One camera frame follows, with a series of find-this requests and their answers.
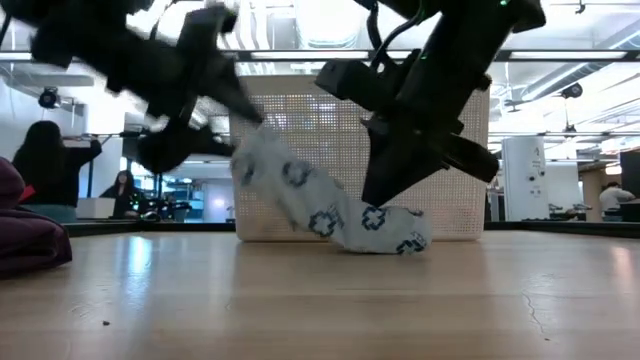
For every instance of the purple folded cloth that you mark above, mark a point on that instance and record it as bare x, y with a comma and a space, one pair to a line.
30, 240

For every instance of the grey pouch with blue crosses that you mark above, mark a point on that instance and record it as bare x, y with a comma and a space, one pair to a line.
310, 195

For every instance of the person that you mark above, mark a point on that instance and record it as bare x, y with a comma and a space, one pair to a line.
615, 197
50, 170
122, 192

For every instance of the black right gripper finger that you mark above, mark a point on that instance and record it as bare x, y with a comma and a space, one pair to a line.
380, 165
407, 172

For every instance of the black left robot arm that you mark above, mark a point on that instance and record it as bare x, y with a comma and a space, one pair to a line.
125, 55

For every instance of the black ceiling lamp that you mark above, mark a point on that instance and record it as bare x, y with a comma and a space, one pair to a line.
48, 98

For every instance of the white perforated plastic basket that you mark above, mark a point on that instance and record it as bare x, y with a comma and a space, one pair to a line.
450, 220

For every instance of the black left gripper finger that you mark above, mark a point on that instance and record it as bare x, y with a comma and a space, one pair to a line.
175, 147
232, 92

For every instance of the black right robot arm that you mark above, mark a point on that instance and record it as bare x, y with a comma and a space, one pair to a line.
465, 50

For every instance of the white cabinet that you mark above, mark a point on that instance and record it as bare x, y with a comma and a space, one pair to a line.
522, 175

